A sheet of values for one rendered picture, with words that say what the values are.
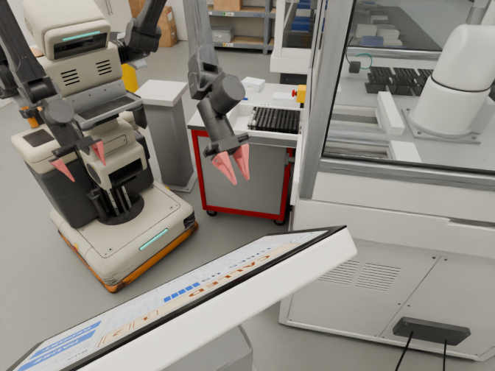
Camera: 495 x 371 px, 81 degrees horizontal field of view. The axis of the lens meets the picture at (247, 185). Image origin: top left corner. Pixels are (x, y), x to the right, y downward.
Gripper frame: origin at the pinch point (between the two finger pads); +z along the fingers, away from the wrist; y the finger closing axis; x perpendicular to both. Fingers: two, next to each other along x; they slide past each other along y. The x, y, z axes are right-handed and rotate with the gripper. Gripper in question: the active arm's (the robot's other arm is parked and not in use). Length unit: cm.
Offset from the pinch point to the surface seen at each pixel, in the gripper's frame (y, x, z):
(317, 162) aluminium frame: 22.3, 0.8, 3.1
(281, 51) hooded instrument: 96, 85, -77
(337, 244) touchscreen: 0.5, -24.0, 16.9
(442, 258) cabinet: 57, 8, 46
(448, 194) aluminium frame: 48, -9, 24
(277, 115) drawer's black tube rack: 49, 49, -27
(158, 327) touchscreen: -26.3, -23.4, 15.4
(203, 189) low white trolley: 22, 119, -15
